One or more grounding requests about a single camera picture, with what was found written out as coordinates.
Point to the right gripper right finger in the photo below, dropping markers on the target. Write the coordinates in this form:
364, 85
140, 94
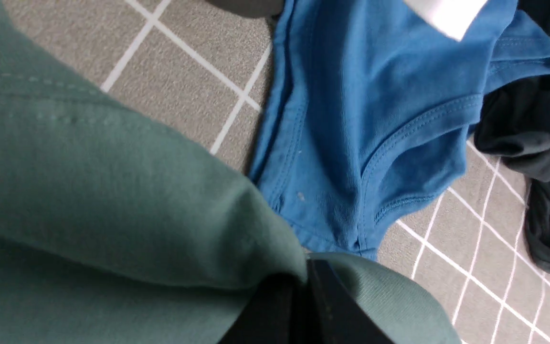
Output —
333, 316

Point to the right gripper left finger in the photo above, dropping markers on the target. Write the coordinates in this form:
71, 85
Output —
274, 314

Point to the green long-sleeve shirt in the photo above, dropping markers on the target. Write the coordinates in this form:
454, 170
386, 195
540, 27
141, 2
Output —
116, 229

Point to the blue shirt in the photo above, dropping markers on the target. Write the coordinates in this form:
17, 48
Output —
370, 109

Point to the dark grey crumpled shirt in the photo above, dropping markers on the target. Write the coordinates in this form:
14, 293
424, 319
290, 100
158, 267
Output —
515, 125

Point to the white crumpled shirt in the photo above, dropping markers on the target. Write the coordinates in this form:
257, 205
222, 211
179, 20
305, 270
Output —
451, 18

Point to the grey checkered tablecloth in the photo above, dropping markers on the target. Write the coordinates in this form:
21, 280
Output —
205, 72

